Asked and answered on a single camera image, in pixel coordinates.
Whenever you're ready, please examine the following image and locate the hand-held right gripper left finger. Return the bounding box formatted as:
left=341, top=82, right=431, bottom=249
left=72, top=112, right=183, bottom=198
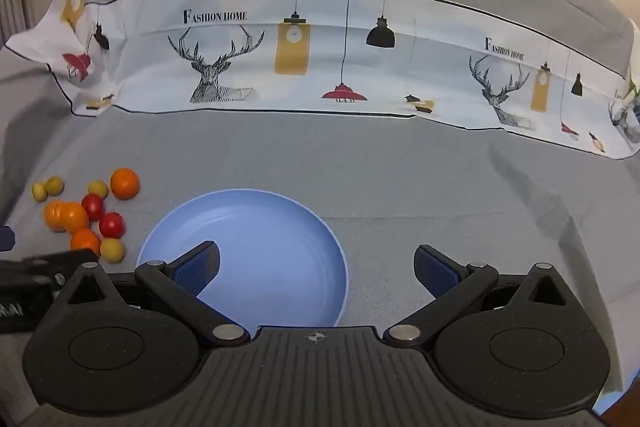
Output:
left=61, top=241, right=251, bottom=348

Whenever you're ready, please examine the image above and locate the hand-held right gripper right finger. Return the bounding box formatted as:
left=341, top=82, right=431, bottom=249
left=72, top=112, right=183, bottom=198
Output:
left=382, top=244, right=571, bottom=348

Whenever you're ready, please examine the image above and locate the blue plate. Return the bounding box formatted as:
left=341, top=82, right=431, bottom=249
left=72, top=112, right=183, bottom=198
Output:
left=135, top=189, right=350, bottom=328

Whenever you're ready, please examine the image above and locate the grey blanket with printed band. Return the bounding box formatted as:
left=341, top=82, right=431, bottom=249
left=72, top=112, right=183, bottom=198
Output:
left=0, top=0, right=640, bottom=427

